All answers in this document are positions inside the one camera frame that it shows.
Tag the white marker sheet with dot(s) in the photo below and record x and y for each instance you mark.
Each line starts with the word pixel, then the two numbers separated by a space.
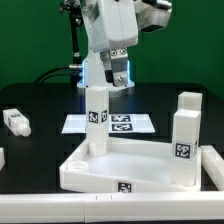
pixel 118 123

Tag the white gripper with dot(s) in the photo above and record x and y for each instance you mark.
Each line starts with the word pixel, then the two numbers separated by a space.
pixel 111 24

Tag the white right fence bar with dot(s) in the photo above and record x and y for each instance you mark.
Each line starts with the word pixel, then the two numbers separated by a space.
pixel 213 164

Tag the white desk tabletop tray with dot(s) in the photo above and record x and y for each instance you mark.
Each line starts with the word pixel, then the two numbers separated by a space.
pixel 129 166

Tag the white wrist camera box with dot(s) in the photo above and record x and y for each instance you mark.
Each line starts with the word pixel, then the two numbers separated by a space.
pixel 152 15

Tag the white front fence bar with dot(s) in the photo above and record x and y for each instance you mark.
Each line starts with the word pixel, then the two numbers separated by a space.
pixel 100 207

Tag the white fence bar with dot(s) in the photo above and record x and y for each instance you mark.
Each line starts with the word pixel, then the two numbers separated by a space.
pixel 213 164
pixel 100 207

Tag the white obstacle wall left piece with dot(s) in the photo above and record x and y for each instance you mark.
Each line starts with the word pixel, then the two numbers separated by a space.
pixel 2 158

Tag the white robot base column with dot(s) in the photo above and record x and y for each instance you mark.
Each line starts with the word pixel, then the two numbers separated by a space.
pixel 93 75

